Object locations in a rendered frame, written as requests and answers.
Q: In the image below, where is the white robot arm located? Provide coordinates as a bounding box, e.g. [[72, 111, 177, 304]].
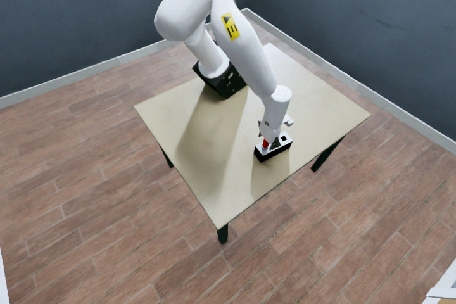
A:
[[154, 0, 294, 128]]

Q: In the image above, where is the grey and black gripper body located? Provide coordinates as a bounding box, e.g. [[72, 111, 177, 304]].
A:
[[259, 119, 281, 144]]

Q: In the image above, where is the red and grey pin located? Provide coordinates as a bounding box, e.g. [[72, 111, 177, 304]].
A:
[[262, 138, 269, 151]]

